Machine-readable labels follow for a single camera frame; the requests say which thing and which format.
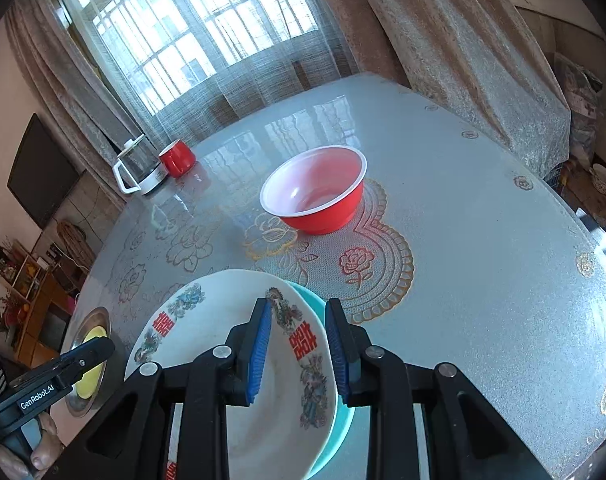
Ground yellow plastic bowl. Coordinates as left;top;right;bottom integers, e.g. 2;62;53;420
74;325;109;401

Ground stainless steel basin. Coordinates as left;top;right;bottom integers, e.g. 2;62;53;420
64;307;126;418

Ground teal round plate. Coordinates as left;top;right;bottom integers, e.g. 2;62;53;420
284;279;357;480

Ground white plate red characters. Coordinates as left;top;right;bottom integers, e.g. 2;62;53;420
125;270;353;479

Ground person's left hand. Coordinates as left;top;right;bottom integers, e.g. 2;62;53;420
0;412;64;479

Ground wooden cabinet shelf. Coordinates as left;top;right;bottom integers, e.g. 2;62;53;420
0;240;85;368

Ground wooden chair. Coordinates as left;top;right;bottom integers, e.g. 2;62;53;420
57;220;96;270

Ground lace-pattern table cover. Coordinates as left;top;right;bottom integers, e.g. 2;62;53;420
72;74;606;479

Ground white glass electric kettle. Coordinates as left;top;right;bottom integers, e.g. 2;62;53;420
112;134;169;194

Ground red ceramic mug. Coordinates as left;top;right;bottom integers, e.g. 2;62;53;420
159;139;197;179

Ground red disposable bowl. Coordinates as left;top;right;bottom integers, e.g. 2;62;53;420
260;145;368;235

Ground sheer white curtain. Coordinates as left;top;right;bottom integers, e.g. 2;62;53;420
62;0;356;148

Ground beige curtain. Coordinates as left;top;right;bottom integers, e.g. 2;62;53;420
326;0;571;177

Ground black wall television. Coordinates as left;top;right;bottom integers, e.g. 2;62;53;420
7;114;81;230

